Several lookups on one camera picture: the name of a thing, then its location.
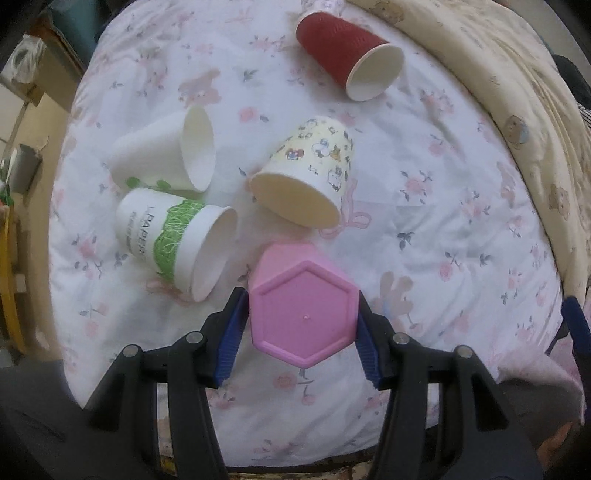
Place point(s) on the pink hexagonal plastic cup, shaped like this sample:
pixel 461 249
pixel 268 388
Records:
pixel 302 314

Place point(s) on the cartoon print paper cup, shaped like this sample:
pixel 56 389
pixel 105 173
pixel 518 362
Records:
pixel 314 159

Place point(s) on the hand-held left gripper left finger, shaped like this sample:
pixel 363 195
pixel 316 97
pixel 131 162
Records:
pixel 230 334

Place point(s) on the yellow wooden hoop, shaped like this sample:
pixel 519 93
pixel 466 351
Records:
pixel 8 286

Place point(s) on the plain white paper cup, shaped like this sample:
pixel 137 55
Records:
pixel 161 152

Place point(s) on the red ribbed paper cup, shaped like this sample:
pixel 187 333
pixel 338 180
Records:
pixel 344 46

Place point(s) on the white green patterned paper cup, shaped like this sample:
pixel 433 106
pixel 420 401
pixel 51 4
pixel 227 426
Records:
pixel 171 237

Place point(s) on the white floral bed sheet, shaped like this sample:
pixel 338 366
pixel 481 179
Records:
pixel 443 221

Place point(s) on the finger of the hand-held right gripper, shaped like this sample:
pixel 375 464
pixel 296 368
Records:
pixel 575 323

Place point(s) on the grey box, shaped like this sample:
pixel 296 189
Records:
pixel 24 167

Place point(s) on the wooden cabinet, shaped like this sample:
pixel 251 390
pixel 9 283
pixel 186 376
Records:
pixel 44 69

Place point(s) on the beige bear print blanket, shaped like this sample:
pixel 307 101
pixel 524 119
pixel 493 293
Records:
pixel 521 92

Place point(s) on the dark cloth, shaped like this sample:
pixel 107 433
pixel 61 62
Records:
pixel 572 83

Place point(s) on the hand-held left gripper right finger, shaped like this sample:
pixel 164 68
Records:
pixel 368 344

